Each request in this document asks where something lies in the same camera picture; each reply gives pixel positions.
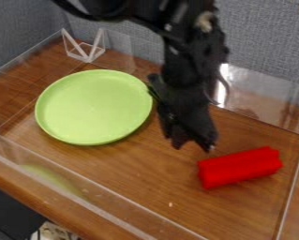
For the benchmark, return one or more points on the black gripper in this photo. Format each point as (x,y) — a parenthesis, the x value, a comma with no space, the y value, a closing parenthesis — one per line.
(183,109)

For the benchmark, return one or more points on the red rectangular block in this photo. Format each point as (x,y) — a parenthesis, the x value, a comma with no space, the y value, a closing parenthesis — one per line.
(237,167)

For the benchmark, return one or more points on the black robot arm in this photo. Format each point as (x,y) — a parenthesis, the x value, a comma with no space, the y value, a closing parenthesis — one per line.
(195,52)

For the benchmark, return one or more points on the green round plate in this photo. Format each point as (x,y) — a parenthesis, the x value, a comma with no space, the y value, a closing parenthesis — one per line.
(94,107)

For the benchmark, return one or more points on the clear acrylic enclosure wall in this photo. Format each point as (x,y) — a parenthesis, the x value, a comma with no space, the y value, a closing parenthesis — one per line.
(134,189)

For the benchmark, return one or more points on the clear acrylic corner bracket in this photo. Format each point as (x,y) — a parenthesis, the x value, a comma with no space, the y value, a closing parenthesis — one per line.
(83,51)

